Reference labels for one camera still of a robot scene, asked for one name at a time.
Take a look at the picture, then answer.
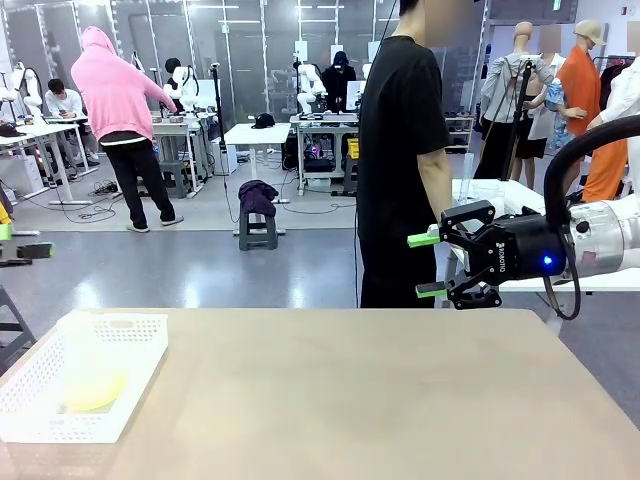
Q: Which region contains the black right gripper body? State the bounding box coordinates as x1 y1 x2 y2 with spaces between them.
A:
478 213 572 287

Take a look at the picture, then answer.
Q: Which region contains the translucent plastic Erlenmeyer flask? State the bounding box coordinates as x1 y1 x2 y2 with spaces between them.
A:
55 309 129 414

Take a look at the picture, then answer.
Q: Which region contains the person's right forearm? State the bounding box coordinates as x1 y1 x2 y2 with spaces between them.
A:
416 147 453 236

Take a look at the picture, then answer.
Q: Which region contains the large white side table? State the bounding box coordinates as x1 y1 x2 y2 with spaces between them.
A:
449 178 640 294

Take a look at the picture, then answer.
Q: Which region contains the white shoe rack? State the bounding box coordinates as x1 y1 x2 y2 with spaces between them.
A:
443 112 476 155

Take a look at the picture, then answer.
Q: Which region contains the person in black T-shirt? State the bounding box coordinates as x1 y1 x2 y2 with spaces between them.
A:
356 0 451 310

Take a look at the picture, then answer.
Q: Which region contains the long white office desk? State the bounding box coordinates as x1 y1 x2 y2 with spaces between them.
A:
0 122 82 206

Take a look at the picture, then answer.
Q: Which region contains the mannequin with orange trousers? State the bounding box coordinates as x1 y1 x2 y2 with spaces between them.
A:
582 63 640 204

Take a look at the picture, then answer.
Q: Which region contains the mannequin in grey shirt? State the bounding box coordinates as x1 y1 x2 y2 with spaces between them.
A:
473 21 557 180

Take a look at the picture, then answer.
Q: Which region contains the seated person in white shirt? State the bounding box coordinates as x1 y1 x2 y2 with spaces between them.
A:
43 78 101 169

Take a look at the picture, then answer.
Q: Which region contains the small grey step stool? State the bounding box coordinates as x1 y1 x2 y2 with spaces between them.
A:
158 159 189 201

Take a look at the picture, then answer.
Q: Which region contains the mannequin in orange robe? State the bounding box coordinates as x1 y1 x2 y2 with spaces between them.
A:
543 19 609 201

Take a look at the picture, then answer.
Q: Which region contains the person in pink hoodie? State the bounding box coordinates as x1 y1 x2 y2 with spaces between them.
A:
69 25 185 235

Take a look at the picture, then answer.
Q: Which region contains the seated person in black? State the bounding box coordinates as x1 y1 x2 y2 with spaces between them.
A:
321 49 358 115

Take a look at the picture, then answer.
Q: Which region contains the white background workbench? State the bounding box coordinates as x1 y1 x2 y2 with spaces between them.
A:
149 117 207 194

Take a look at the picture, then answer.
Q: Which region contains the dark grey plastic stool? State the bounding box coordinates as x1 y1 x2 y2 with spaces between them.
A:
237 209 280 252

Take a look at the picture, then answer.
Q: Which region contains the dark purple jacket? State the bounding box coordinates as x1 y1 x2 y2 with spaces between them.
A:
237 179 280 217

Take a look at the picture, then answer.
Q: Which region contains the small white standing desk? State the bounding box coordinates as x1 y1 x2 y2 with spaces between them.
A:
223 122 292 204

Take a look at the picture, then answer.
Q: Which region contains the tall black stand pole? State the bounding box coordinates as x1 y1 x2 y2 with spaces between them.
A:
211 62 227 176

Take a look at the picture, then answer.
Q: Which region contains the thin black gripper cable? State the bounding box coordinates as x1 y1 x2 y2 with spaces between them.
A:
543 234 583 322

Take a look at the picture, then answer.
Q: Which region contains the thick black right arm hose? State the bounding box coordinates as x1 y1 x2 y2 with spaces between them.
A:
543 114 640 236

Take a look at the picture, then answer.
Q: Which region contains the black camera tripod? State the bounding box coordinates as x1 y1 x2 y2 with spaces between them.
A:
499 55 539 182

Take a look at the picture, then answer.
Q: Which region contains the metal frame equipment workbench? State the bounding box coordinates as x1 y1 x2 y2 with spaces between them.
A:
289 112 361 197

